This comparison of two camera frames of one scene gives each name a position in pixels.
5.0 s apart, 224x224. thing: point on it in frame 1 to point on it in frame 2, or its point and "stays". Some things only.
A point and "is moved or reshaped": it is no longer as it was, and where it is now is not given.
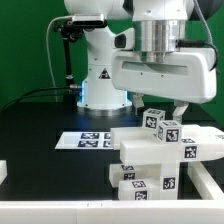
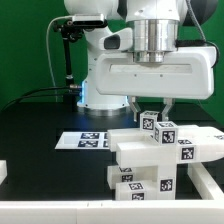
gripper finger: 180,108 to 168,102
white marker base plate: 90,140 stays
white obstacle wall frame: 151,211 stays
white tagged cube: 152,117 is moved or reshaped
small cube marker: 133,172 stays
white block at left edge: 3,170 stays
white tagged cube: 170,132 is moved or reshaped
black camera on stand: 73,27 stays
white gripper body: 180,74 stays
